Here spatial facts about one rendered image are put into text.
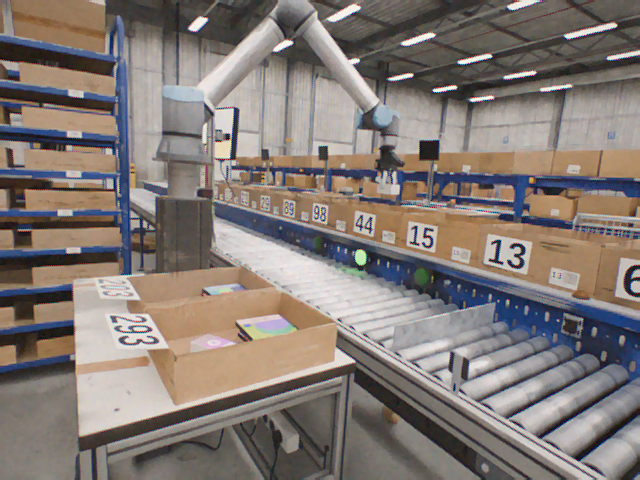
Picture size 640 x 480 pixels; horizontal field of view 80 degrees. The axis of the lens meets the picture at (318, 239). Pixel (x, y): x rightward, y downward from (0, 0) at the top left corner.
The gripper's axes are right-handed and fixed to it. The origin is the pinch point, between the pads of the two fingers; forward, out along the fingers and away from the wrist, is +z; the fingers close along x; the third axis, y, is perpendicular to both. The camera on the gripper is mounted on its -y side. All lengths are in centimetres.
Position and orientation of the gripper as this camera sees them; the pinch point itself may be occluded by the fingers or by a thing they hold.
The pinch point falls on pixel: (388, 187)
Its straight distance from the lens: 196.2
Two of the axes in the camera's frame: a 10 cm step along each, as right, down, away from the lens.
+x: -8.3, 0.5, -5.5
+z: -0.5, 9.8, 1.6
